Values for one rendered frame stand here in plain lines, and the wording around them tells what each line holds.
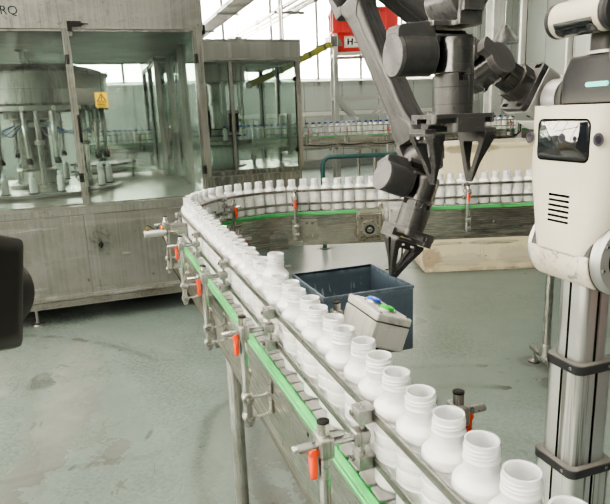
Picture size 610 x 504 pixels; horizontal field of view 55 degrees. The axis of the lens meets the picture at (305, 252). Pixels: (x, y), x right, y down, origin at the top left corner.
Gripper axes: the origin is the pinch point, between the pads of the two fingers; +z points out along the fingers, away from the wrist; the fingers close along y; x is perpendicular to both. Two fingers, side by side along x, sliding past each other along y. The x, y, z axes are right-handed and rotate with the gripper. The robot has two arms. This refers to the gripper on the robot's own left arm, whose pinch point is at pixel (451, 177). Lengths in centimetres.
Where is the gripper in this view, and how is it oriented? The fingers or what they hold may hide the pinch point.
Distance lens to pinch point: 90.7
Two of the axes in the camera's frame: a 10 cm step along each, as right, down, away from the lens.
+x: -3.3, -1.9, 9.2
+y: 9.4, -1.1, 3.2
